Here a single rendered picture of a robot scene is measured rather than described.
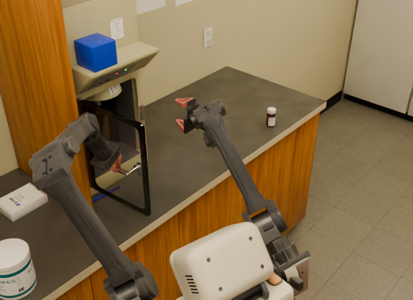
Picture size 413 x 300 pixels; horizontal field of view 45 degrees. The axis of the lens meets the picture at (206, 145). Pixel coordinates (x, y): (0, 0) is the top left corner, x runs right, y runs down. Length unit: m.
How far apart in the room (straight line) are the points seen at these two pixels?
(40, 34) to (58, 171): 0.68
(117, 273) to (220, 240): 0.26
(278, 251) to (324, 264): 1.73
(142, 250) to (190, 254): 0.86
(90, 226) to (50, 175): 0.15
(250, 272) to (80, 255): 0.79
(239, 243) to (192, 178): 0.95
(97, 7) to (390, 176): 2.75
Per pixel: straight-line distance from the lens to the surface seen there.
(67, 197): 1.17
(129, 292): 1.27
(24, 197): 2.10
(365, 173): 3.95
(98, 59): 1.72
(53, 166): 1.16
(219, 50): 3.10
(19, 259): 1.68
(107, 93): 1.97
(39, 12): 1.68
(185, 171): 2.18
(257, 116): 2.59
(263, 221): 1.44
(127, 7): 1.90
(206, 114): 1.46
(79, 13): 1.78
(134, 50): 1.89
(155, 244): 2.07
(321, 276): 3.07
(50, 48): 1.69
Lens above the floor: 2.22
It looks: 33 degrees down
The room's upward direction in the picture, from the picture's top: straight up
